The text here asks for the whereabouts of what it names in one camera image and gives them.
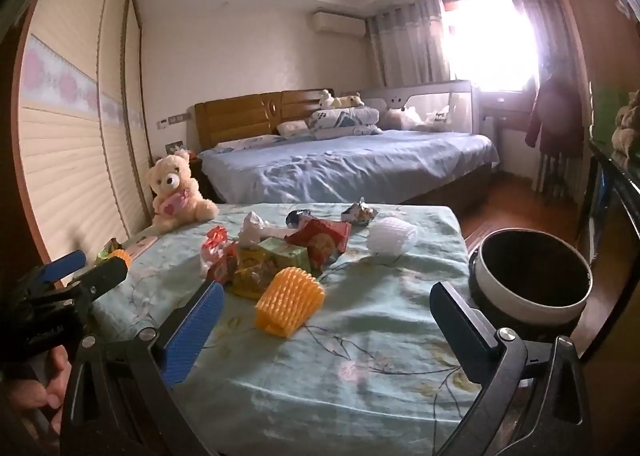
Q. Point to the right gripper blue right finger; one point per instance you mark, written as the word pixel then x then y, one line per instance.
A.
pixel 469 334

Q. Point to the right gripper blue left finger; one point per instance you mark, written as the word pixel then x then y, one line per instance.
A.
pixel 185 331

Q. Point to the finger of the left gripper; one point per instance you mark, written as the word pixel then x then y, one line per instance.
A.
pixel 102 278
pixel 56 270

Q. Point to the red white plastic bag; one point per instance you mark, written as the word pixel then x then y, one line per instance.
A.
pixel 218 256

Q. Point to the yellow snack wrapper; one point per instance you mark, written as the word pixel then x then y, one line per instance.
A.
pixel 254 271

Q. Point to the white foam fruit net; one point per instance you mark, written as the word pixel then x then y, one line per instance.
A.
pixel 391 237

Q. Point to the orange foam fruit net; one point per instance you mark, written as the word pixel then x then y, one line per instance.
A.
pixel 291 298

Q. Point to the green juice carton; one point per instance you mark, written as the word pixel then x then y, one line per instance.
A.
pixel 279 254

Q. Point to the white tissue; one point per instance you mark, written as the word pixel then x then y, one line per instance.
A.
pixel 255 229

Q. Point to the silver snack wrapper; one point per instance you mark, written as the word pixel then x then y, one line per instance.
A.
pixel 359 214

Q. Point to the red snack bag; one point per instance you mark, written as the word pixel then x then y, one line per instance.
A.
pixel 324 240

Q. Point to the blue plastic wrapper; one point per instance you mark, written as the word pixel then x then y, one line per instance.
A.
pixel 297 218

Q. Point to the white round trash bin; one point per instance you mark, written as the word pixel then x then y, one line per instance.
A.
pixel 529 279

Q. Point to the person's left hand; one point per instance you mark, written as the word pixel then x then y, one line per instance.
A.
pixel 25 396

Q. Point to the small carrot toy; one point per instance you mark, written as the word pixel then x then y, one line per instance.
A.
pixel 113 249

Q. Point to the cream teddy bear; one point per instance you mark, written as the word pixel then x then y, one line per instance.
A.
pixel 178 200

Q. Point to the dark wooden nightstand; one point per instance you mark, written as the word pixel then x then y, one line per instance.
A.
pixel 205 186

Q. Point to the large blue bed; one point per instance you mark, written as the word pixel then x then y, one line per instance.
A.
pixel 393 167

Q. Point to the white radiator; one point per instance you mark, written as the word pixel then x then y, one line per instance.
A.
pixel 553 177

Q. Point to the black tv cabinet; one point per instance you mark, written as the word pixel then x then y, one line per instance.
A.
pixel 608 224

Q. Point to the dark red hanging coat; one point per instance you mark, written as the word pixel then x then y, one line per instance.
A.
pixel 555 123

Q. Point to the wooden headboard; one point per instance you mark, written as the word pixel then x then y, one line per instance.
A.
pixel 252 115

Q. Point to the white pillow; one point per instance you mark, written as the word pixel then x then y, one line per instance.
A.
pixel 293 129

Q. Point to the brown plush toy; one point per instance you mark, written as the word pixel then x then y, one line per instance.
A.
pixel 626 135

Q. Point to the folded blue white quilt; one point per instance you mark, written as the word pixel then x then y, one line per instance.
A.
pixel 339 123

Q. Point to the plush dog toy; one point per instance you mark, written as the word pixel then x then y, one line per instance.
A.
pixel 329 102

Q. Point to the grey curtain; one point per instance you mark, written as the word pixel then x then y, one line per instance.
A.
pixel 409 44

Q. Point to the grey crib guard rail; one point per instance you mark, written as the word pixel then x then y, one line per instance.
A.
pixel 457 96

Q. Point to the wall air conditioner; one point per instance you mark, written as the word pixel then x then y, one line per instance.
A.
pixel 324 22

